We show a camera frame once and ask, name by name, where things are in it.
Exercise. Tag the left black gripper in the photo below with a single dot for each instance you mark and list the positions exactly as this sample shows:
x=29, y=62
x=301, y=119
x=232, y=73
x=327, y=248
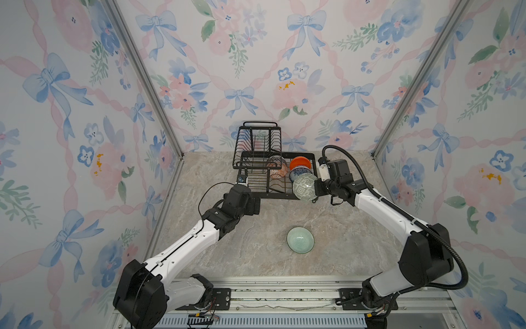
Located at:
x=251, y=210

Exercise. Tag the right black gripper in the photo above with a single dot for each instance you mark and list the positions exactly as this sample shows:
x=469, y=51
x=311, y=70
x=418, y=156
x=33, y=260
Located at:
x=318, y=187

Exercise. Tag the green patterned ceramic bowl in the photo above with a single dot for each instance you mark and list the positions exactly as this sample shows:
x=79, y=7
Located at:
x=304, y=187

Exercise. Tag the blue floral ceramic bowl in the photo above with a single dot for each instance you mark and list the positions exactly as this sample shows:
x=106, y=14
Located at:
x=297, y=171

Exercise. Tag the orange plastic bowl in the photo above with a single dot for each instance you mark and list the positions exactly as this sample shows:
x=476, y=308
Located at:
x=300, y=161

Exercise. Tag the red patterned ceramic bowl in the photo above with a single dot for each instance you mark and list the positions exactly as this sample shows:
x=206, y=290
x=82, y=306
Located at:
x=277, y=172

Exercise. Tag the white lattice pattern bowl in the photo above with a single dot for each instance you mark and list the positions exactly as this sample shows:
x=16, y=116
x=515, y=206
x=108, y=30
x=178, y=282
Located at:
x=276, y=160

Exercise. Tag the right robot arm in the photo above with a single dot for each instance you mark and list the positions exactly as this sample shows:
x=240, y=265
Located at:
x=423, y=259

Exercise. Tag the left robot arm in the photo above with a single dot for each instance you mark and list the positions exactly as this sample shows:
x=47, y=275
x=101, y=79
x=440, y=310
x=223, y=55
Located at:
x=148, y=290

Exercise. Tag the pale green celadon bowl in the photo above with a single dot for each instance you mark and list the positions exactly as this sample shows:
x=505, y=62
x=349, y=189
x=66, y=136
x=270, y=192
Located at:
x=300, y=240

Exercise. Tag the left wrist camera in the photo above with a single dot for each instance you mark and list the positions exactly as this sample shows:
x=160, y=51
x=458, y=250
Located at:
x=242, y=180

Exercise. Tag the black wire dish rack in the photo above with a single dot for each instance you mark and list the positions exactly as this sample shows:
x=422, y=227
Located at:
x=256, y=142

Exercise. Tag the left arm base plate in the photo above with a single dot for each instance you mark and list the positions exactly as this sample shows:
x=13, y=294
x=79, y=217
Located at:
x=219, y=299

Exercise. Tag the aluminium rail frame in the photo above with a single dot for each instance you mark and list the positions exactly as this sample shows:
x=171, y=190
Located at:
x=309, y=302

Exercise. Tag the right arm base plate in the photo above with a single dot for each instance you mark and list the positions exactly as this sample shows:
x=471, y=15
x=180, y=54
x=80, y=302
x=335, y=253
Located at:
x=354, y=299

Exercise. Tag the left corner aluminium post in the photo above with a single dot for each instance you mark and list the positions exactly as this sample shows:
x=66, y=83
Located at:
x=123, y=32

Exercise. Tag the corner aluminium post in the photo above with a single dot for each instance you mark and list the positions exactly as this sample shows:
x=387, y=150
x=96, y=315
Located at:
x=123, y=32
x=437, y=47

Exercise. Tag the right corner aluminium post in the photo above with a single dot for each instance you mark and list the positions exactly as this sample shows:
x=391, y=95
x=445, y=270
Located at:
x=437, y=47

